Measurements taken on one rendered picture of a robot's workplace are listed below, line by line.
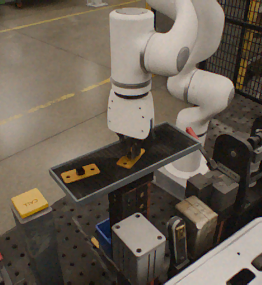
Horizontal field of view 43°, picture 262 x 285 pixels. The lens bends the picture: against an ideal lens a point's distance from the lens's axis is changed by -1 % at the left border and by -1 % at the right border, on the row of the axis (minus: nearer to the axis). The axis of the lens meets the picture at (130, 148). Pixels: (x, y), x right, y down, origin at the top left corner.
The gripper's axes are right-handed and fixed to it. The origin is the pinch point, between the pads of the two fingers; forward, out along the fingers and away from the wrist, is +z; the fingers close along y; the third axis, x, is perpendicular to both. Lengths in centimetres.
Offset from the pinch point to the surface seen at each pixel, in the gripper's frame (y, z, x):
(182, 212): 15.6, 11.3, -3.3
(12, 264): -35, 49, -18
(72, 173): -8.9, 2.6, -12.1
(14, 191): -127, 119, 58
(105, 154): -6.3, 2.9, -1.9
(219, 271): 27.5, 18.9, -9.0
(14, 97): -237, 119, 168
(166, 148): 6.0, 2.8, 7.7
